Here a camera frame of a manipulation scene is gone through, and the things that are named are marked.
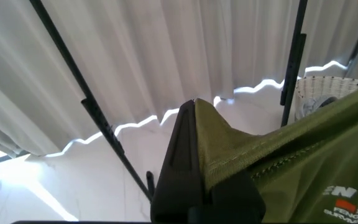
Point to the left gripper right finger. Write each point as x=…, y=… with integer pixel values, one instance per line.
x=235, y=202

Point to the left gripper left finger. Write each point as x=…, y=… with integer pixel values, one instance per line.
x=179, y=180

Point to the green shirt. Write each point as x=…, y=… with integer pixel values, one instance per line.
x=306, y=149

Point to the white laundry basket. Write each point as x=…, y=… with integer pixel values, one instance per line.
x=319, y=88

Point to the black clothes rack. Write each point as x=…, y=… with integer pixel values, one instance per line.
x=294, y=68

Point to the white curtain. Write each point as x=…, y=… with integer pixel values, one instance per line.
x=166, y=46

